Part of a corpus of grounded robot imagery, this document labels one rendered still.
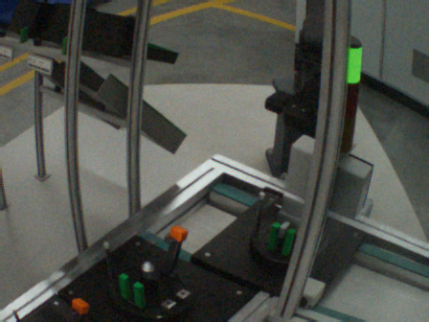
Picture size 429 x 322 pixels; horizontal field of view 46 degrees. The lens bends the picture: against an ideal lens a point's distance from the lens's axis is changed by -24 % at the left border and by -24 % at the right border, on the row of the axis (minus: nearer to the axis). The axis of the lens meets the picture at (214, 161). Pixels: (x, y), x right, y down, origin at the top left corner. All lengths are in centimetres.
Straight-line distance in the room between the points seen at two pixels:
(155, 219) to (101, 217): 20
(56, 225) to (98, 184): 19
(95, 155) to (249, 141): 38
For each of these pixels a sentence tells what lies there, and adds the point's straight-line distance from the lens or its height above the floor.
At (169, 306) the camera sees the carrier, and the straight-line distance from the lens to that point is 87.
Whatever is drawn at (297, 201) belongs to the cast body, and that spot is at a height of 108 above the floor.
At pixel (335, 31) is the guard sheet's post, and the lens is 68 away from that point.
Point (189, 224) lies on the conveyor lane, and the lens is 118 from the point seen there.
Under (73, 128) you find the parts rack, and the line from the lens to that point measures 94.
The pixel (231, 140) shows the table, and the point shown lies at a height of 86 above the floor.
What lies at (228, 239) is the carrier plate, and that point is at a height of 97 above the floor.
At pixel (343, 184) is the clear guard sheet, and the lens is 76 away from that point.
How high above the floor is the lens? 164
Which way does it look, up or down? 32 degrees down
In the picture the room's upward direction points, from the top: 5 degrees clockwise
